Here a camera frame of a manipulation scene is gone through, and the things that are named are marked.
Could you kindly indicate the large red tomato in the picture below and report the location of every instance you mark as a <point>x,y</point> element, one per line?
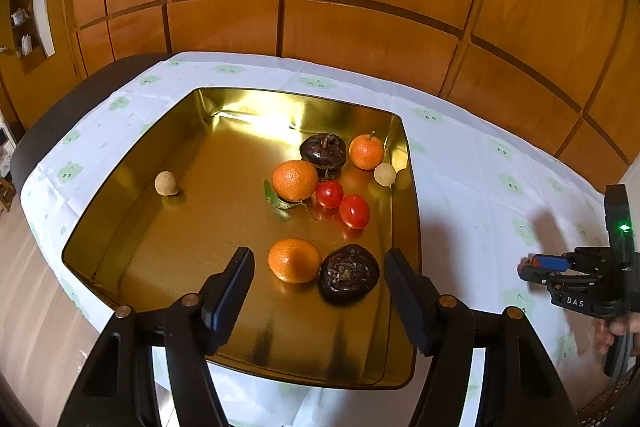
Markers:
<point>354,211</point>

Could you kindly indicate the gold metal tin box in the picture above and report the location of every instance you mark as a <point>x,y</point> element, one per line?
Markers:
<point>200,217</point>

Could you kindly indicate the small red cherry tomato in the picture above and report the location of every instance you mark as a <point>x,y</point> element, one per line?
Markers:
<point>329,195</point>

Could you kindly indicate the person's right hand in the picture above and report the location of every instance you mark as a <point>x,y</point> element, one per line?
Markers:
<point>607,338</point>

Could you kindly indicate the small beige longan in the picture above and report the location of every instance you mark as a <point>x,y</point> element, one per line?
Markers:
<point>385,175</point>
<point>165,183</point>

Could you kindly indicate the dark mangosteen with curled top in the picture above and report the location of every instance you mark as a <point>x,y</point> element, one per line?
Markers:
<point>323,152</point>

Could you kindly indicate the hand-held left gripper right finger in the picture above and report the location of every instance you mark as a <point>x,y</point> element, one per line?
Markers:
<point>407,307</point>

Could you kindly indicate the black table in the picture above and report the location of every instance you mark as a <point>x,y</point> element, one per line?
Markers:
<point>65,107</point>

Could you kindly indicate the white storage unit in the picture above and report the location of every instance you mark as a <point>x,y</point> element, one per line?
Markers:
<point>4,139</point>

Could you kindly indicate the small wooden stool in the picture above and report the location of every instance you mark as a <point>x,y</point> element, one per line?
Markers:
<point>6,199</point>

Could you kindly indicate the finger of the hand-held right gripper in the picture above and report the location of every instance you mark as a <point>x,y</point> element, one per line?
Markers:
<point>552,263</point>
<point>540,277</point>

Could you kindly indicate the round dark mangosteen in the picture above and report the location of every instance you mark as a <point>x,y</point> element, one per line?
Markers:
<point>348,275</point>

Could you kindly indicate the orange mandarin with green leaf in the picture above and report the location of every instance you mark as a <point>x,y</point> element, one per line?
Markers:
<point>295,179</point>

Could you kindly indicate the plain orange mandarin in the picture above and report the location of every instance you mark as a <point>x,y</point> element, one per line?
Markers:
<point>294,260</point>

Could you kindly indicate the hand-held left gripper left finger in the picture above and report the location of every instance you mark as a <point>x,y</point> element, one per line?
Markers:
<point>230,307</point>

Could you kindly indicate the wall shelf niche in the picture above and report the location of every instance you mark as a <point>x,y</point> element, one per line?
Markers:
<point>22,37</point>

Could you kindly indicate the woven wicker chair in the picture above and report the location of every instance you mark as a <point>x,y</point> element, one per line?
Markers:
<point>600,409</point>

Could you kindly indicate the white tablecloth with green print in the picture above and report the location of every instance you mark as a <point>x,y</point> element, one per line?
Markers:
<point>475,187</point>

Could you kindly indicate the orange mandarin with short stem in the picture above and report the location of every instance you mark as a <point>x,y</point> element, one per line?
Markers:
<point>366,153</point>

